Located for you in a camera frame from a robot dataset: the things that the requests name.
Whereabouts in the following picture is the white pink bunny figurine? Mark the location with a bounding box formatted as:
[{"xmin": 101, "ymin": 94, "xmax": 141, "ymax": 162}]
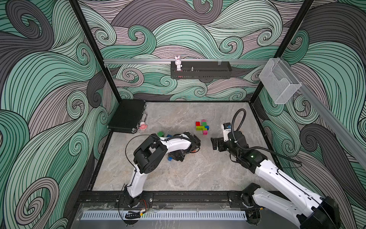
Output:
[{"xmin": 174, "ymin": 56, "xmax": 183, "ymax": 71}]

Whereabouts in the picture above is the white slotted cable duct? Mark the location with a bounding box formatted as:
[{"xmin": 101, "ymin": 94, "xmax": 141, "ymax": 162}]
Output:
[{"xmin": 81, "ymin": 210, "xmax": 247, "ymax": 221}]

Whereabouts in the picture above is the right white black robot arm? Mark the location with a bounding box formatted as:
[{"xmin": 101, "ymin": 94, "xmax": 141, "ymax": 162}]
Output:
[{"xmin": 211, "ymin": 108, "xmax": 341, "ymax": 229}]

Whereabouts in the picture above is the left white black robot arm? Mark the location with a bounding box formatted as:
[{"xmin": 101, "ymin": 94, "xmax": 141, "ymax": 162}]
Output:
[{"xmin": 124, "ymin": 132, "xmax": 201, "ymax": 207}]

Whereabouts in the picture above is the clear acrylic wall holder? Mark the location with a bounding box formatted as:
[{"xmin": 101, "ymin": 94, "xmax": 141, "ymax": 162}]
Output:
[{"xmin": 259, "ymin": 58, "xmax": 302, "ymax": 105}]

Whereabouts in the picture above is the horizontal aluminium rail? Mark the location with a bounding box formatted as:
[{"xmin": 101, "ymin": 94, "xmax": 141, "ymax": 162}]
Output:
[{"xmin": 103, "ymin": 58, "xmax": 269, "ymax": 65}]

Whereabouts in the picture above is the pink small toy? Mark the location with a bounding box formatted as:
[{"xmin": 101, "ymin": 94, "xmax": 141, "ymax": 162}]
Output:
[{"xmin": 139, "ymin": 122, "xmax": 148, "ymax": 130}]

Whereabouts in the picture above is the black wall shelf tray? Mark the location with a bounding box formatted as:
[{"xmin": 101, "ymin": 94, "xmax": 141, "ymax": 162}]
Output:
[{"xmin": 170, "ymin": 61, "xmax": 233, "ymax": 81}]

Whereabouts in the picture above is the right wall aluminium rail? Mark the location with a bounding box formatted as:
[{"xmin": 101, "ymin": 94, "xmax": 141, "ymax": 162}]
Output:
[{"xmin": 281, "ymin": 59, "xmax": 366, "ymax": 167}]

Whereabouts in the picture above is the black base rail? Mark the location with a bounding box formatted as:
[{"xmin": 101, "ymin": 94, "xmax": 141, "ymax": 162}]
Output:
[{"xmin": 77, "ymin": 190, "xmax": 304, "ymax": 209}]

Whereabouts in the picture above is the lime long lego brick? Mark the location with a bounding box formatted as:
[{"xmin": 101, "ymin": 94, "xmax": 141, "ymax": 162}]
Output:
[{"xmin": 196, "ymin": 126, "xmax": 207, "ymax": 131}]

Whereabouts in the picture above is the black case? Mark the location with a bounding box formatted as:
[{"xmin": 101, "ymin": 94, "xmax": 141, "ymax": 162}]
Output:
[{"xmin": 108, "ymin": 99, "xmax": 146, "ymax": 134}]

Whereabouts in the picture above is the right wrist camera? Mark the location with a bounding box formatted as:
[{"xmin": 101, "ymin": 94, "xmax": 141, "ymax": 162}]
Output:
[{"xmin": 222, "ymin": 123, "xmax": 231, "ymax": 142}]

